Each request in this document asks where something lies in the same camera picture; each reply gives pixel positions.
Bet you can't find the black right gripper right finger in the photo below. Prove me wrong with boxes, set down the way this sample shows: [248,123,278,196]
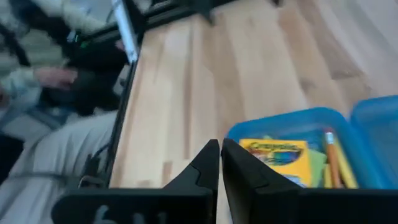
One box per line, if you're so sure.
[221,138,398,224]

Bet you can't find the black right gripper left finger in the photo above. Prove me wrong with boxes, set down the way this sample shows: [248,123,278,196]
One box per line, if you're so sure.
[50,138,221,224]

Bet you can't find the yellow pencil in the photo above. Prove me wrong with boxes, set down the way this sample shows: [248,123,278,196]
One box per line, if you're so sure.
[323,163,333,189]
[333,139,359,189]

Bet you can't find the green sticky note pad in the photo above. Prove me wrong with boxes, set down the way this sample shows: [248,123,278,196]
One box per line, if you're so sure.
[307,148,328,188]

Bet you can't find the yellow crayon box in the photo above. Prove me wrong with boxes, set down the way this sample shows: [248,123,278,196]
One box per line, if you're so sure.
[238,138,312,188]

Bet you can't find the blue plastic pencil case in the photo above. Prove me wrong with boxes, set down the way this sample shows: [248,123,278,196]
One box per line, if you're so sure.
[224,94,398,191]

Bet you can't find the person's hand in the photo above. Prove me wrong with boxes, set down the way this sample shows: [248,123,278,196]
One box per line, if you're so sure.
[33,66,79,91]

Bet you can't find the person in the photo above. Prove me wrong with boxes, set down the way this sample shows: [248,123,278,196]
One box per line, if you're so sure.
[0,0,130,224]

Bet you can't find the white printed paper sheet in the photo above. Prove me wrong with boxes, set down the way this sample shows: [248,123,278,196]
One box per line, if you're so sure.
[111,0,139,64]

